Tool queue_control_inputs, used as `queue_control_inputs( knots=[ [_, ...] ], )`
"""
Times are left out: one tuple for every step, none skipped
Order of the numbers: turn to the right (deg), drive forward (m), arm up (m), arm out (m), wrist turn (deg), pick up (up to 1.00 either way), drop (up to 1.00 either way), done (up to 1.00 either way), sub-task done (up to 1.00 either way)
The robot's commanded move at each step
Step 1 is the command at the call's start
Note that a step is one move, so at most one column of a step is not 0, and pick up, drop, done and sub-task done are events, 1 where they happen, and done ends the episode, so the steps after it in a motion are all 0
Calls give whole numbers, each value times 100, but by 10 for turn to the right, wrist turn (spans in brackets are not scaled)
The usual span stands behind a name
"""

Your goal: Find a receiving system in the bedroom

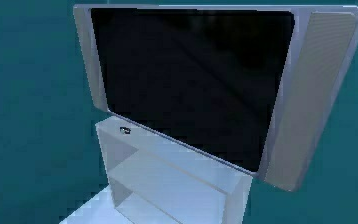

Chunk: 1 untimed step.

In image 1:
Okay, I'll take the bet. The grey television set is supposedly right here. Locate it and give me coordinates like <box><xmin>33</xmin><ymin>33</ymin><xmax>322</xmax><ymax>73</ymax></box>
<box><xmin>72</xmin><ymin>3</ymin><xmax>358</xmax><ymax>193</ymax></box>

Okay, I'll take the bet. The pale blue television stand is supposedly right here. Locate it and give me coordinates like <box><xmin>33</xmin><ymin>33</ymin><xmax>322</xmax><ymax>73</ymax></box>
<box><xmin>95</xmin><ymin>115</ymin><xmax>254</xmax><ymax>224</ymax></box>

